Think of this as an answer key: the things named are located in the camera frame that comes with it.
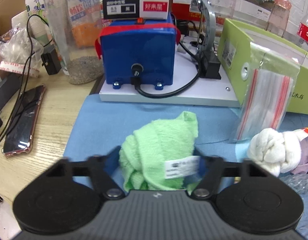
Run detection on green fluffy towel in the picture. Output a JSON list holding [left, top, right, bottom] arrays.
[[119, 111, 198, 192]]

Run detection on tall clear plastic jar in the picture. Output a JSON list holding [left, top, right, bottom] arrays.
[[44, 0, 104, 85]]

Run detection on white knotted towel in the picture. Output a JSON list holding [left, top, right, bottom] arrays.
[[247, 128, 302, 177]]

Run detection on clear zip bag pack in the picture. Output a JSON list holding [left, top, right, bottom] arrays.
[[231, 42, 300, 141]]

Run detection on smartphone with pink case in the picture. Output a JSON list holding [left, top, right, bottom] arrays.
[[2, 85, 46, 157]]

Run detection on Coca-Cola plastic bottle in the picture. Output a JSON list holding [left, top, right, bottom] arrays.
[[297, 12, 308, 51]]

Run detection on blue power supply box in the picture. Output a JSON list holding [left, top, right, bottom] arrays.
[[94, 15, 181, 90]]

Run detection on purple patterned cloth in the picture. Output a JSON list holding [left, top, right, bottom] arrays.
[[291, 127, 308, 174]]

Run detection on green cardboard box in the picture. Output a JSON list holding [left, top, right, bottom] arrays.
[[217, 19, 308, 114]]

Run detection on black power cable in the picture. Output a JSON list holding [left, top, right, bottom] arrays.
[[130, 39, 201, 99]]

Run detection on black white pen box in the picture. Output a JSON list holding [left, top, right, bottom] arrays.
[[102, 0, 170, 20]]

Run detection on blue table mat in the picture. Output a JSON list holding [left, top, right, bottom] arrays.
[[64, 94, 247, 161]]

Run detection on black power adapter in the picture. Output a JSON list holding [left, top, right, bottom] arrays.
[[41, 44, 61, 75]]

